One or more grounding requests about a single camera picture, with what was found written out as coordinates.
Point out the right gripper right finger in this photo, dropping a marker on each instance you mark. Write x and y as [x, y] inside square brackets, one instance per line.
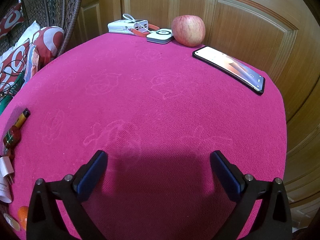
[273, 220]

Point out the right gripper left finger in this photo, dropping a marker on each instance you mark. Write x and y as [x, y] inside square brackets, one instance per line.
[44, 220]

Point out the white charger plug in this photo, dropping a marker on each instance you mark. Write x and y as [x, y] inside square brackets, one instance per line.
[6, 168]

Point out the yellow lighter with dark print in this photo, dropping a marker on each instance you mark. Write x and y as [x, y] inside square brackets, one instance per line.
[22, 118]

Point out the orange fruit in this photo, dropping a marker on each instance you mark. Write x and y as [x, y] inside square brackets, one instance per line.
[22, 214]

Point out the red green small tin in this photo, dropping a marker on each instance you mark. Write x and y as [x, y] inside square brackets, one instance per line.
[12, 137]

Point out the black smartphone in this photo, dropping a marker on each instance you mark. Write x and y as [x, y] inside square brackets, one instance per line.
[231, 67]

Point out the magenta table cloth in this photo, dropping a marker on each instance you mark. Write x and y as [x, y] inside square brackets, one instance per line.
[158, 113]

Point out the red white patterned pillow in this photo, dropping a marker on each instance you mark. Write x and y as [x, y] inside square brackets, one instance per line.
[34, 49]

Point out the red apple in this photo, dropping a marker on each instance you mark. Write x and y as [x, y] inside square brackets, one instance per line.
[188, 30]

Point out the white multi-port power bank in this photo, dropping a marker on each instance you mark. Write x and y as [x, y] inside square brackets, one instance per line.
[124, 26]

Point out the white round-dial device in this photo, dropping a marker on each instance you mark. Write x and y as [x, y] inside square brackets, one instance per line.
[161, 36]

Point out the wicker hanging chair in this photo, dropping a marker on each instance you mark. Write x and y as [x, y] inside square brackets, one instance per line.
[61, 13]

